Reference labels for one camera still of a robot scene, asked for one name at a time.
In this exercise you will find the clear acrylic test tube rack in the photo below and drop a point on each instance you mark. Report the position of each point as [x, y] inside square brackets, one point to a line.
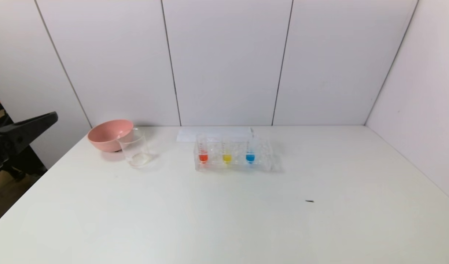
[262, 157]

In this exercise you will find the pink plastic bowl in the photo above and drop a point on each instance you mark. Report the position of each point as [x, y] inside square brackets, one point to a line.
[105, 137]

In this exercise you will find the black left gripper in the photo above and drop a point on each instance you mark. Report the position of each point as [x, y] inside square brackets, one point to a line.
[4, 140]

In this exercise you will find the white paper sheet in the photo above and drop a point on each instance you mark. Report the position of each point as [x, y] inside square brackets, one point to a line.
[189, 134]

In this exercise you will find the test tube with yellow pigment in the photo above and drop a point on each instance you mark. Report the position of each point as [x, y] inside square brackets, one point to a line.
[227, 157]

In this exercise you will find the test tube with red pigment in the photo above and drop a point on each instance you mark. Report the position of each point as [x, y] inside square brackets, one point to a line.
[203, 157]

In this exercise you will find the clear glass beaker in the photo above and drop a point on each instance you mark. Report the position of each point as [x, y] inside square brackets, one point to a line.
[136, 156]

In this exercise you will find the test tube with blue pigment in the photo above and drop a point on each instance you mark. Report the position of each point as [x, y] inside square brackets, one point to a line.
[250, 157]

